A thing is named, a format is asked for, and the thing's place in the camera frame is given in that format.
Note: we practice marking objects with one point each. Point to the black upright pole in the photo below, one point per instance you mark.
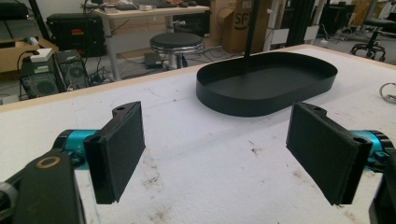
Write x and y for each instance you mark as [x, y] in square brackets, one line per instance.
[251, 28]

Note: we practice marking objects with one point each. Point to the wooden desk with white legs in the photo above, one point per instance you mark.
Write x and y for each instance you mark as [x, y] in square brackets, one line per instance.
[149, 15]

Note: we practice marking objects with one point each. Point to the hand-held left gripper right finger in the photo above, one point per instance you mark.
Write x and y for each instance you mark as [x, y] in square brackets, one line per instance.
[325, 152]

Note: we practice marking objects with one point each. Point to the black oval tray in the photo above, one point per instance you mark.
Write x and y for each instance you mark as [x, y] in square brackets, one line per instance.
[264, 85]

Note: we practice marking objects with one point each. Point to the black computer tower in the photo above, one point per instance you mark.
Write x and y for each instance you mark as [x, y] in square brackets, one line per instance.
[46, 79]

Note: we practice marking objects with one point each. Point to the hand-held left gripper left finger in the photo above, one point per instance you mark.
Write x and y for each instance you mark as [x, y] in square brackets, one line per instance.
[116, 152]

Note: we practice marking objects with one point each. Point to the large cardboard box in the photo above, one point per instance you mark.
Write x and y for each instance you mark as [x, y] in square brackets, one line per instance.
[241, 26]

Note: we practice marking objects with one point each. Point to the round black stool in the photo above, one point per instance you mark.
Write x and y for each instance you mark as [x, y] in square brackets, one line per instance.
[176, 46]

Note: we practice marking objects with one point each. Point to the black office chair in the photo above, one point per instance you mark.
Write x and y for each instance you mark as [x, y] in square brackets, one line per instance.
[375, 34]

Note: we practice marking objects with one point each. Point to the white power adapter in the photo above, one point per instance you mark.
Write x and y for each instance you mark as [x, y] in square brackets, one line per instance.
[41, 54]

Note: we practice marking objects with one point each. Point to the small black box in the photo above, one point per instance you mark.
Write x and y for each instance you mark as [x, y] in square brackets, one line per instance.
[153, 60]

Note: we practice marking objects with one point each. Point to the black equipment case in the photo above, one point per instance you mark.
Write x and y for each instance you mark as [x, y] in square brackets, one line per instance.
[74, 34]

